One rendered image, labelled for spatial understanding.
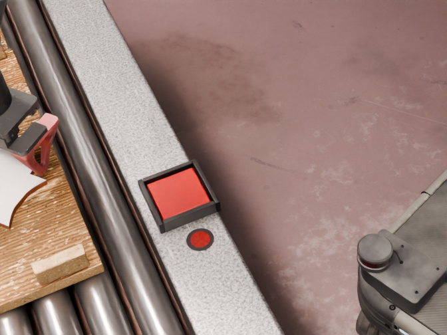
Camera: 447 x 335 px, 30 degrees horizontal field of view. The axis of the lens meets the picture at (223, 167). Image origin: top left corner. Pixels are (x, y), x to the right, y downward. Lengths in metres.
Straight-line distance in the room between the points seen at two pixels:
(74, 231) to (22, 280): 0.08
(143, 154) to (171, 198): 0.09
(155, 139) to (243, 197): 1.11
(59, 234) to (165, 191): 0.13
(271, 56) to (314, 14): 0.23
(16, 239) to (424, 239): 1.02
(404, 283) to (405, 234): 0.15
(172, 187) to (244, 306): 0.18
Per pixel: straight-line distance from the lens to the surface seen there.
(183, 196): 0.98
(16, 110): 0.97
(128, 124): 1.09
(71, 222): 0.97
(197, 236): 0.96
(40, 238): 0.97
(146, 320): 0.90
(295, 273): 2.01
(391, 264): 1.69
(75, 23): 1.26
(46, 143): 1.00
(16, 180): 1.03
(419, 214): 1.83
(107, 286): 0.94
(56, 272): 0.92
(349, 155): 2.24
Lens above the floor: 1.68
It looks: 49 degrees down
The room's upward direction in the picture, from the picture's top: 8 degrees counter-clockwise
